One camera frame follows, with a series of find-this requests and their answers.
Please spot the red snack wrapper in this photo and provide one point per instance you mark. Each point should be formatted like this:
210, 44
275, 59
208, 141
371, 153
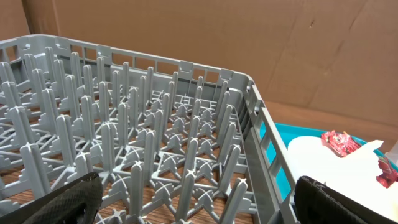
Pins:
340, 143

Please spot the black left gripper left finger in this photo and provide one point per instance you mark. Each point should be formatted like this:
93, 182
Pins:
77, 202

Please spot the white napkin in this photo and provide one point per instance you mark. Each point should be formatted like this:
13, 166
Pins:
354, 176

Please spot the grey dishwasher rack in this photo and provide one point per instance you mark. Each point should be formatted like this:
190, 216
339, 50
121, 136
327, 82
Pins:
166, 136

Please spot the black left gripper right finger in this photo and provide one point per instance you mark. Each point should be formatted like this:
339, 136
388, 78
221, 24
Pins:
315, 203

